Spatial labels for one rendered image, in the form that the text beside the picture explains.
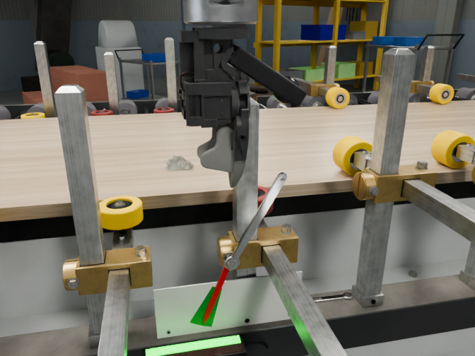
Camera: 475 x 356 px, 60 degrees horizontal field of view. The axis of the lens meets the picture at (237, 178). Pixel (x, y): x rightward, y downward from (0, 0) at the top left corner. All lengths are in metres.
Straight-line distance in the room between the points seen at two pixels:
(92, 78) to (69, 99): 4.29
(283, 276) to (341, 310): 0.24
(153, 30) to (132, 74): 3.68
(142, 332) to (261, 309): 0.21
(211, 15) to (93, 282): 0.44
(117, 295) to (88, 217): 0.12
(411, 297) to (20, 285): 0.80
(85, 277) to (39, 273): 0.29
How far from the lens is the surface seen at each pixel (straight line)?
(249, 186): 0.66
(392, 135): 0.73
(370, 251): 0.80
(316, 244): 1.02
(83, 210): 0.66
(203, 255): 0.95
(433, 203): 0.70
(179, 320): 0.76
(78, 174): 0.63
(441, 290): 0.97
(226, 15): 0.50
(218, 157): 0.54
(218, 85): 0.51
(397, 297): 0.91
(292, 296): 0.59
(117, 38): 6.83
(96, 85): 4.92
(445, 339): 1.07
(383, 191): 0.75
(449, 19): 8.16
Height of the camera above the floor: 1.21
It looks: 20 degrees down
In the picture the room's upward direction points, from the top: straight up
